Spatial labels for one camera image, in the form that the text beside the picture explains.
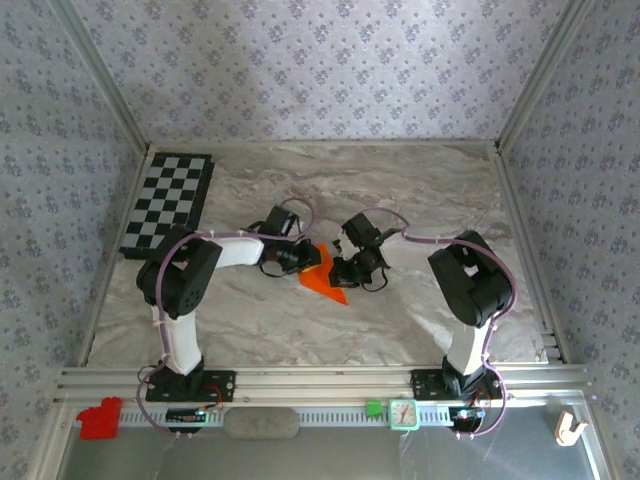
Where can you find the orange square paper sheet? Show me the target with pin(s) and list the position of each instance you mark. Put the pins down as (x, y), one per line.
(322, 285)

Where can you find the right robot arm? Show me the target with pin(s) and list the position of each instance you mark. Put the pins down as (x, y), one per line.
(475, 285)

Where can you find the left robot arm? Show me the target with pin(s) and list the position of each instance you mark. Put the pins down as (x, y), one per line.
(180, 280)

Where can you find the green cube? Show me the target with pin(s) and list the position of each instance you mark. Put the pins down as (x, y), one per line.
(374, 407)

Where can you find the black grey checkerboard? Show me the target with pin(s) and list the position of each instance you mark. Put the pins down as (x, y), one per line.
(170, 185)

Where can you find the mint green clock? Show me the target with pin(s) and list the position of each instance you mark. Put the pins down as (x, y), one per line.
(403, 414)

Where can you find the grey oval pad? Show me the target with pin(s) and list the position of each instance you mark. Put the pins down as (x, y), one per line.
(261, 423)

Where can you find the red plastic block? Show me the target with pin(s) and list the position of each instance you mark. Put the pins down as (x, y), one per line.
(100, 417)

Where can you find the wooden hook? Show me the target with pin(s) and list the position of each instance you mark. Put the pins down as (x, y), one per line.
(567, 430)

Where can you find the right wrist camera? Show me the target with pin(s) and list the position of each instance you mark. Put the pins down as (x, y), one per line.
(341, 248)

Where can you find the aluminium mounting rail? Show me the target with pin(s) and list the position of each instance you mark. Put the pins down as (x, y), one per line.
(320, 382)

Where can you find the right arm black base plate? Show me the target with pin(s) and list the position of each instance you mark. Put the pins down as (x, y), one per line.
(425, 384)

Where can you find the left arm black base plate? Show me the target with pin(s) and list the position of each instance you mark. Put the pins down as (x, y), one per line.
(220, 385)

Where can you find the aluminium side rail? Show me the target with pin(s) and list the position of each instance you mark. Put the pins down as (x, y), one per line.
(527, 240)

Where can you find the aluminium frame post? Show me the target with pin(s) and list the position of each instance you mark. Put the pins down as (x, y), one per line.
(540, 75)
(100, 75)

